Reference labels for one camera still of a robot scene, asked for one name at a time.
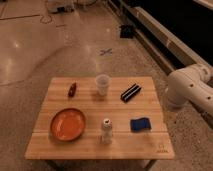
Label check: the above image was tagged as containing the small red brown bottle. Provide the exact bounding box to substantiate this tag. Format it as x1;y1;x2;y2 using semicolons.
68;83;77;97

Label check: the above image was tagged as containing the black object on floor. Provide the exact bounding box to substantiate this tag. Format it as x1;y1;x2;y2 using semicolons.
120;25;134;38

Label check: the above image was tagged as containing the clear plastic cup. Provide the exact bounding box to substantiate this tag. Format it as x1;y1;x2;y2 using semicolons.
95;74;110;96

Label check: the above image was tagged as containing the orange plate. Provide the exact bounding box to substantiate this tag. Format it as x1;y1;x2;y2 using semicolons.
50;108;86;141

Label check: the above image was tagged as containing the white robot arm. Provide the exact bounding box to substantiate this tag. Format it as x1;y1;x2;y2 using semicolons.
164;64;213;129

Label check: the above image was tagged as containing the wooden folding table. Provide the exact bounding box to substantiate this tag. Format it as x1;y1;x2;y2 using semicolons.
24;76;176;171

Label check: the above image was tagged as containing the black white striped box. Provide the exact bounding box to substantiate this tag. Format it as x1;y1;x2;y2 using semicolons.
121;84;141;102

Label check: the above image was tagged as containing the clear bottle white cap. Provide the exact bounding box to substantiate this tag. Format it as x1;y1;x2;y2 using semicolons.
101;118;112;144

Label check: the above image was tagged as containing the blue sponge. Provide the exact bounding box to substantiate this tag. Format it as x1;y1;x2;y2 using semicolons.
130;117;151;132

